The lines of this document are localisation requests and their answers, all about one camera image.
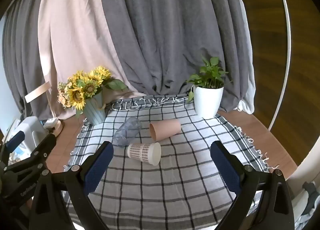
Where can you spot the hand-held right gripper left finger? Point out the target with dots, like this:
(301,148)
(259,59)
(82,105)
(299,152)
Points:
(97,167)

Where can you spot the black white checked tablecloth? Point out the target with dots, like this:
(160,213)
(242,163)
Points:
(162,185)

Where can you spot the small round wooden object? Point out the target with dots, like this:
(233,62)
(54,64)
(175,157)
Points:
(57,127)

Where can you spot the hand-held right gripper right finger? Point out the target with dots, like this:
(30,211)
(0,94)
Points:
(225,167)

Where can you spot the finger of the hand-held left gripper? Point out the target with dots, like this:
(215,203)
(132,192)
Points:
(37,155)
(15,140)

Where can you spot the checked pattern paper cup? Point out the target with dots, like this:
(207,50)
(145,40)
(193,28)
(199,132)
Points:
(145,153)

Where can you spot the white ribbed plant pot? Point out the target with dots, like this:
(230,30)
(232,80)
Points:
(208,102)

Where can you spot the white rounded furniture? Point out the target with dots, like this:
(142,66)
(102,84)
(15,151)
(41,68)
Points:
(305,165)

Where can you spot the blue-green ribbed flower pot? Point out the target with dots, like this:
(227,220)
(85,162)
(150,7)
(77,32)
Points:
(96,111)

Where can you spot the white curtain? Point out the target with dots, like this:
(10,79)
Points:
(247,82)

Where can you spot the white hoop tube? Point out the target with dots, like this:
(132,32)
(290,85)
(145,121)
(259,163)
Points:
(290,35)

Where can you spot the clear plastic cup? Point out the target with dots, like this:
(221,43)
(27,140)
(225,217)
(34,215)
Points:
(127,131)

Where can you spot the grey curtain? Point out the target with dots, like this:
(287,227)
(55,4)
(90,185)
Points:
(162,32)

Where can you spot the green leafy plant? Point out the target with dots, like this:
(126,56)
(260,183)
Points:
(208,75)

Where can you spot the dark grey cloth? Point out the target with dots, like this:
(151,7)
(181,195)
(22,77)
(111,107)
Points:
(312,195)

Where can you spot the white appliance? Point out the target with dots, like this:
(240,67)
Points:
(31,130)

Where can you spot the beige flat strip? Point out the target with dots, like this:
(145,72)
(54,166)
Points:
(37,92)

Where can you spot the artificial sunflower bouquet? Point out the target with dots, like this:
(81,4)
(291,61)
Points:
(80,87)

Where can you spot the beige curtain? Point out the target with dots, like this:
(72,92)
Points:
(75,32)

